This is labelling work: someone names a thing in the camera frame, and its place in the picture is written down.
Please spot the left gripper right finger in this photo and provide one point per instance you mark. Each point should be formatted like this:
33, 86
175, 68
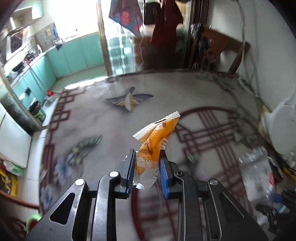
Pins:
205, 206

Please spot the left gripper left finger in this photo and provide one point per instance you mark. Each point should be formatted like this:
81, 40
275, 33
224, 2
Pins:
87, 209

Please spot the orange snack wrapper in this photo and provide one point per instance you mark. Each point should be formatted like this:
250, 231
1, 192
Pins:
152, 138

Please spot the red green trash bin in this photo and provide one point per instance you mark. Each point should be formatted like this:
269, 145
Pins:
32, 221

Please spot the black green kitchen bin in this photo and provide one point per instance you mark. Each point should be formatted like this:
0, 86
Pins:
37, 111

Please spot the teal kitchen cabinets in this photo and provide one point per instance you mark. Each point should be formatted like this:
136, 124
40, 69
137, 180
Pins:
73, 56

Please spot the crushed clear plastic bottle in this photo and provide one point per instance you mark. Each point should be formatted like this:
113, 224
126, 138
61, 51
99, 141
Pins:
258, 176

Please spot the white refrigerator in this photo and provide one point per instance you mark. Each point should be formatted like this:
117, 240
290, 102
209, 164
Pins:
14, 141

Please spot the red mop with dustpan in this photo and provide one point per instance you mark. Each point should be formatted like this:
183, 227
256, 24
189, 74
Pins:
50, 94

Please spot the black wok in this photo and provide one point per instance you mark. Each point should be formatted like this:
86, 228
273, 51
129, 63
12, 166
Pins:
19, 67

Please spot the dark wooden chair right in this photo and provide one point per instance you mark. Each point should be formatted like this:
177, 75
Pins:
218, 44

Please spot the range hood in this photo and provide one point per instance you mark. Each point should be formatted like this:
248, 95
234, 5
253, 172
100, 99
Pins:
12, 44

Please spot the red hanging apron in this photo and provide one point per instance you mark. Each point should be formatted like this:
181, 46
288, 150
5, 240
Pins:
164, 34

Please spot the plaid hanging cloth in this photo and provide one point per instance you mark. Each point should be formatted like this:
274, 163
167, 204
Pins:
127, 13

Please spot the black hanging bag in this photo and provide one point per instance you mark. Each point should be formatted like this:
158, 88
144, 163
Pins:
151, 11

